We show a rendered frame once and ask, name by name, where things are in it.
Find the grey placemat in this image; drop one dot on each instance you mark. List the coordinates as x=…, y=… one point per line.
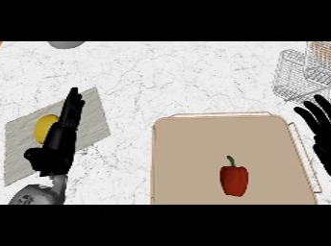
x=26, y=141

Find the red bell pepper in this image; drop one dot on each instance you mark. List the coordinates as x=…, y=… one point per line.
x=234, y=179

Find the yellow lemon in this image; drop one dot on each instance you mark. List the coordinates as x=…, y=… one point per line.
x=43, y=128

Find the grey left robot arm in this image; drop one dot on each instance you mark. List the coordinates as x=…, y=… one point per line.
x=40, y=192

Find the beige tray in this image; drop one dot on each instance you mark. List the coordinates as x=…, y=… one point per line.
x=234, y=160

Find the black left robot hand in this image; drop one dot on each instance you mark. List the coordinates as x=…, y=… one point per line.
x=58, y=144

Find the grey round object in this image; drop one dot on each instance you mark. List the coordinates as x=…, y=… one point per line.
x=67, y=44

